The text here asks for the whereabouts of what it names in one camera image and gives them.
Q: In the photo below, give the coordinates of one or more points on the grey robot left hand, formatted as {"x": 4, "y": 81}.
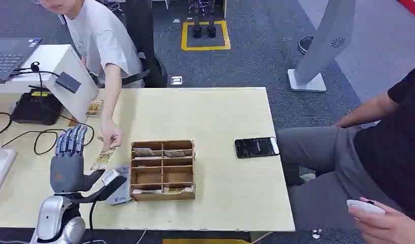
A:
{"x": 66, "y": 171}

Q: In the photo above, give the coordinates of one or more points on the white remote control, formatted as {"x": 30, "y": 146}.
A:
{"x": 363, "y": 206}

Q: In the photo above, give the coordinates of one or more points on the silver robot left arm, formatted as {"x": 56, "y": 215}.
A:
{"x": 55, "y": 219}

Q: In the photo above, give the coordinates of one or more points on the person's hand holding card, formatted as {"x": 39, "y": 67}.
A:
{"x": 109, "y": 134}

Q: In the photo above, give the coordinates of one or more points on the stack of printed cards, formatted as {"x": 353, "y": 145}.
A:
{"x": 95, "y": 107}

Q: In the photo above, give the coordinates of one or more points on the black box device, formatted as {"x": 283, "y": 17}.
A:
{"x": 35, "y": 107}

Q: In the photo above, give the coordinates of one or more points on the grey card in box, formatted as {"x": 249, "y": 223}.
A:
{"x": 174, "y": 154}
{"x": 142, "y": 152}

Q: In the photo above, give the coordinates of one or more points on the pale card in box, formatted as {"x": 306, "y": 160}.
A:
{"x": 146, "y": 191}

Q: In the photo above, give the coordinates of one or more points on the black power adapter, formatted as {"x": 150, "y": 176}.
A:
{"x": 68, "y": 82}

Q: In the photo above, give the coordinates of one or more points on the wooden compartment card box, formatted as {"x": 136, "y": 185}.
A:
{"x": 162, "y": 195}

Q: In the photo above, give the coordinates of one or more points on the white desk riser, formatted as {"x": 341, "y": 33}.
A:
{"x": 59, "y": 60}

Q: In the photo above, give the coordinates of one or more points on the yellow printed card in box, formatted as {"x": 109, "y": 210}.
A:
{"x": 178, "y": 190}

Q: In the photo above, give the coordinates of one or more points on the grey laptop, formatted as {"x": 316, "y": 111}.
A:
{"x": 7, "y": 57}

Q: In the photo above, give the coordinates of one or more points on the person in white shirt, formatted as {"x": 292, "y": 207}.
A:
{"x": 103, "y": 40}

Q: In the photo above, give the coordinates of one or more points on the black office chair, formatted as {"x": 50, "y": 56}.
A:
{"x": 140, "y": 33}

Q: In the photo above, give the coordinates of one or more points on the yellow floor tape square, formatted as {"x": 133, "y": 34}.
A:
{"x": 185, "y": 47}

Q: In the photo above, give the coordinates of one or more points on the black smartphone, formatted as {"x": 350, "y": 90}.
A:
{"x": 256, "y": 147}

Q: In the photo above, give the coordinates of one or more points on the black robot legs in background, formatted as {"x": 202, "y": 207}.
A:
{"x": 203, "y": 20}

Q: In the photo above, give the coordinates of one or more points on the small metal caster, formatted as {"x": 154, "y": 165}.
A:
{"x": 316, "y": 234}

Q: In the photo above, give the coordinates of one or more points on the black shoe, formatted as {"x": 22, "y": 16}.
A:
{"x": 305, "y": 44}

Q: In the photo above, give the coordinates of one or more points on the white floor stand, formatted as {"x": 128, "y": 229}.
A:
{"x": 325, "y": 43}

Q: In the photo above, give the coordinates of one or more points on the person in black shirt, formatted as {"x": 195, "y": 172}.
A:
{"x": 379, "y": 158}

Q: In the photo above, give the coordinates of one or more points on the person's hand holding remote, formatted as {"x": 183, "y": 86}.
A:
{"x": 385, "y": 227}

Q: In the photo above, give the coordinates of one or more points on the red floor strip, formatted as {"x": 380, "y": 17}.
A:
{"x": 412, "y": 7}

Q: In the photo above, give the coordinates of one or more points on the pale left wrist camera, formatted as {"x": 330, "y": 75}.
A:
{"x": 112, "y": 175}

